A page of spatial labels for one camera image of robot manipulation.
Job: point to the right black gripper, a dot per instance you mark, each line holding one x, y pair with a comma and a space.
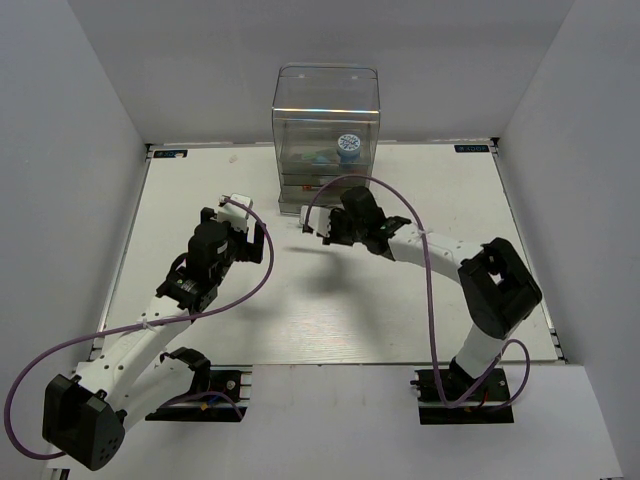
332, 237

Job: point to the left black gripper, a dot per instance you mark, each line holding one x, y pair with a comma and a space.
249, 251

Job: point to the blue highlighter marker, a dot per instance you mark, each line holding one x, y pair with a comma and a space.
324, 160

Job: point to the blue cleaning gel jar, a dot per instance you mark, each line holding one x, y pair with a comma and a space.
348, 147

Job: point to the clear plastic drawer organizer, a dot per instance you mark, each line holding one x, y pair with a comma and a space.
314, 104

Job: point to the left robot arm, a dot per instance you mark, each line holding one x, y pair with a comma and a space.
87, 415

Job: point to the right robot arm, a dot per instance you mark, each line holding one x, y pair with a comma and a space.
498, 288

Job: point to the left blue table label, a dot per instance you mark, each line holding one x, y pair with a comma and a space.
170, 154

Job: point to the blue table label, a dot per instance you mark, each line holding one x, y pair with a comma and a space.
170, 154
471, 148

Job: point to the right blue table label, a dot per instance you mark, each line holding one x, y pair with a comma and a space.
471, 148

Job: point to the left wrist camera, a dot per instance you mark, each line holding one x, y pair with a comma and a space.
230, 209

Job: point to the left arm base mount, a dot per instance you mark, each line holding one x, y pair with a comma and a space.
225, 400

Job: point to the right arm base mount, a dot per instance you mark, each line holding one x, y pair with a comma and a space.
480, 408

